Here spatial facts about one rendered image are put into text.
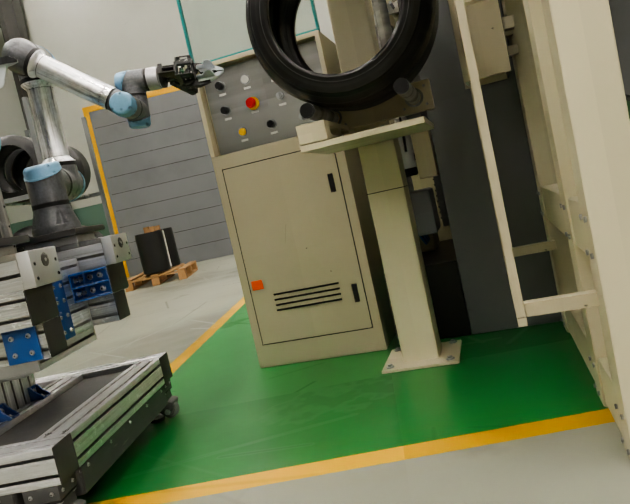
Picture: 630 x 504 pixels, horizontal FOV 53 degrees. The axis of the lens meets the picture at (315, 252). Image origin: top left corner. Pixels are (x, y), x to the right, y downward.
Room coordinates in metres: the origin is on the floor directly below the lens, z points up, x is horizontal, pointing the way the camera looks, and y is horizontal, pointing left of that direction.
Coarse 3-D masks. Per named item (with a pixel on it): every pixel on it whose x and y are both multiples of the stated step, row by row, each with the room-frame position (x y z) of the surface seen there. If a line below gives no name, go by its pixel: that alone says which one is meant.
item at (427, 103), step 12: (420, 84) 2.13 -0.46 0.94; (396, 96) 2.15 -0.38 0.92; (432, 96) 2.13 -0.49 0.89; (372, 108) 2.17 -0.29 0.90; (384, 108) 2.16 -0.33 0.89; (396, 108) 2.15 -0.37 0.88; (408, 108) 2.14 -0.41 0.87; (420, 108) 2.13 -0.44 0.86; (432, 108) 2.12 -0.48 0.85; (348, 120) 2.20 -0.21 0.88; (360, 120) 2.19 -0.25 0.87; (372, 120) 2.17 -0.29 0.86; (384, 120) 2.17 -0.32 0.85
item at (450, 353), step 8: (448, 344) 2.32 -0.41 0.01; (456, 344) 2.30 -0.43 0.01; (392, 352) 2.39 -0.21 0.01; (400, 352) 2.36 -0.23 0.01; (448, 352) 2.22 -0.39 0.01; (456, 352) 2.20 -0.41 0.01; (392, 360) 2.28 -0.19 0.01; (400, 360) 2.25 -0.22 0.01; (424, 360) 2.19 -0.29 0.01; (432, 360) 2.17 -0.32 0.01; (440, 360) 2.15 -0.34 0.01; (448, 360) 2.12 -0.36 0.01; (456, 360) 2.10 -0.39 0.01; (384, 368) 2.20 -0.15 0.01; (392, 368) 2.18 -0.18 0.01; (400, 368) 2.16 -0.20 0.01; (408, 368) 2.15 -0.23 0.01; (416, 368) 2.14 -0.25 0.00
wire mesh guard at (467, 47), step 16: (464, 16) 1.27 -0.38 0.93; (464, 32) 1.27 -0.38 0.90; (464, 48) 1.27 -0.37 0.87; (480, 96) 1.27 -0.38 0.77; (480, 112) 1.27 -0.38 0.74; (480, 128) 1.27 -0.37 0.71; (496, 176) 1.27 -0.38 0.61; (496, 192) 1.27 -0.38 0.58; (496, 208) 1.27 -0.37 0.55; (512, 256) 1.27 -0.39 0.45; (512, 272) 1.27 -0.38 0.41; (512, 288) 1.27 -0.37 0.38
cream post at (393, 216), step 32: (352, 0) 2.19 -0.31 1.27; (352, 32) 2.20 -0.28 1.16; (352, 64) 2.21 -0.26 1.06; (384, 160) 2.20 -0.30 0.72; (384, 192) 2.20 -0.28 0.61; (384, 224) 2.21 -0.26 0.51; (384, 256) 2.21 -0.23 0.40; (416, 256) 2.19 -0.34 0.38; (416, 288) 2.19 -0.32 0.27; (416, 320) 2.20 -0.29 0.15; (416, 352) 2.20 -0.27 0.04
